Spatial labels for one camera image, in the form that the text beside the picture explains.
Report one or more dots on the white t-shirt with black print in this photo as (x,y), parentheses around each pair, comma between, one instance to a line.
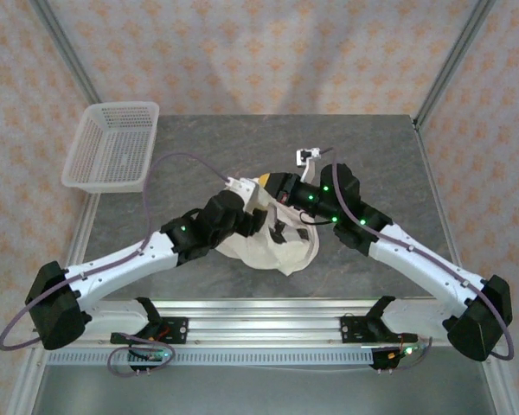
(264,255)

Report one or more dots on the aluminium frame post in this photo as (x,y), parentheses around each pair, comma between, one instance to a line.
(67,52)
(454,60)

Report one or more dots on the small circuit board green LED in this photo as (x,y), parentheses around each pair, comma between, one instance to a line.
(155,355)
(408,350)

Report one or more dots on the aluminium mounting rail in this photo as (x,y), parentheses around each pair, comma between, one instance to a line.
(264,328)

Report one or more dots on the white perforated plastic basket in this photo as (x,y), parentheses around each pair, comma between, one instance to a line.
(108,147)

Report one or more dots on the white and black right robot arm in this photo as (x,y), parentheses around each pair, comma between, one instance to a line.
(415,263)

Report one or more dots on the aluminium table edge rail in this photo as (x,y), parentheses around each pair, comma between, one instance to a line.
(441,207)
(75,255)

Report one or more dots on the orange patterned white curtain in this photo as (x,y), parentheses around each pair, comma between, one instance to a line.
(259,52)

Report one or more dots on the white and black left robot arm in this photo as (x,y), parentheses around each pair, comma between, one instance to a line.
(112,268)

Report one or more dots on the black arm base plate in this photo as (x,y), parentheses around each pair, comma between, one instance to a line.
(350,330)
(177,330)

